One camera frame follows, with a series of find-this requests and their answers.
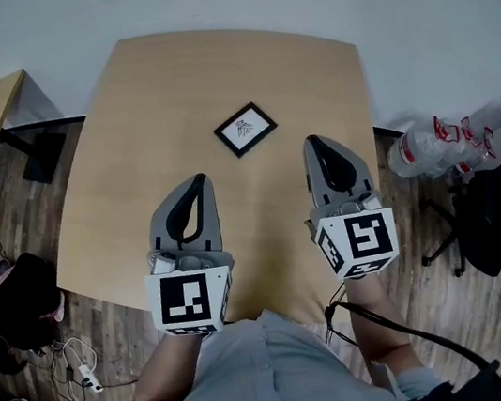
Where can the person's right forearm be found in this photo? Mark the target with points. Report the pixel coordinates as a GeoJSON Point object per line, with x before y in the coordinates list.
{"type": "Point", "coordinates": [378, 335]}

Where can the white power strip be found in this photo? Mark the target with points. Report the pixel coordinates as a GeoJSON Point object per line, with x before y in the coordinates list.
{"type": "Point", "coordinates": [89, 378]}

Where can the black waist-worn device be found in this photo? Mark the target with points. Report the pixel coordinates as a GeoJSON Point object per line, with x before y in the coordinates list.
{"type": "Point", "coordinates": [459, 395]}

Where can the black office chair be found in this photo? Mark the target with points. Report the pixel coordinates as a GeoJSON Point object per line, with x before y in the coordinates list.
{"type": "Point", "coordinates": [495, 211]}

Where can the person's light blue shirt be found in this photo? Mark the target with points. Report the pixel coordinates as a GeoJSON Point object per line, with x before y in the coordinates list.
{"type": "Point", "coordinates": [262, 383]}

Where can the clear water bottle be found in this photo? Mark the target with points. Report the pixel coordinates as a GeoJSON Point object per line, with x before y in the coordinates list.
{"type": "Point", "coordinates": [414, 153]}
{"type": "Point", "coordinates": [455, 146]}
{"type": "Point", "coordinates": [480, 151]}

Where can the person's left forearm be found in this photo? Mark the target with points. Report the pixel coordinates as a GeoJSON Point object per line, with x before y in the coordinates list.
{"type": "Point", "coordinates": [162, 381]}

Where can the black framed picture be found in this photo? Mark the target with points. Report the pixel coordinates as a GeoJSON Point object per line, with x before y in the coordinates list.
{"type": "Point", "coordinates": [245, 129]}

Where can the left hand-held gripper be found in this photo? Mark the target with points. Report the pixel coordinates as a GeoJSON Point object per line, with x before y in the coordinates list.
{"type": "Point", "coordinates": [183, 298]}

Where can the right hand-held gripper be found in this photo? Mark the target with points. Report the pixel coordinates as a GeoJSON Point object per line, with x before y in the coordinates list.
{"type": "Point", "coordinates": [366, 237]}

